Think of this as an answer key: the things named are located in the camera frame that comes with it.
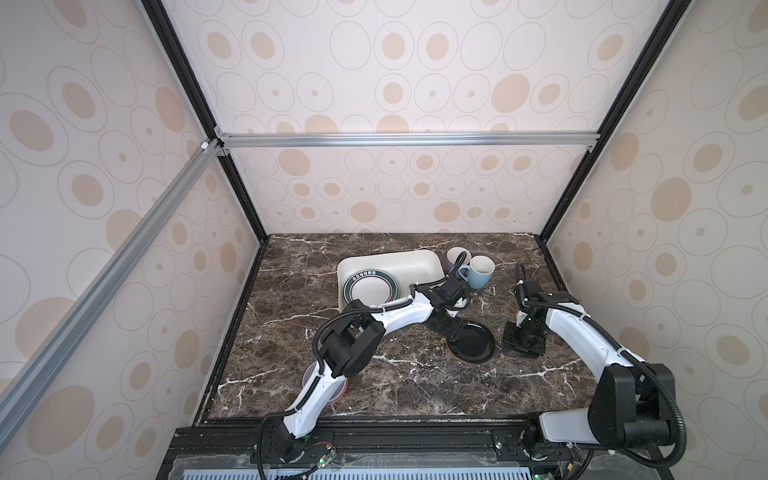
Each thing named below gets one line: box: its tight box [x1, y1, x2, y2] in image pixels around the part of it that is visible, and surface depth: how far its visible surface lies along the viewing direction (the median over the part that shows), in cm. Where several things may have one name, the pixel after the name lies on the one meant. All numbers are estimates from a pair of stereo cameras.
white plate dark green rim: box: [342, 269, 399, 306], surface depth 105 cm
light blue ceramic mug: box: [458, 255, 495, 290], surface depth 102 cm
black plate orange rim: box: [447, 320, 494, 366], surface depth 90 cm
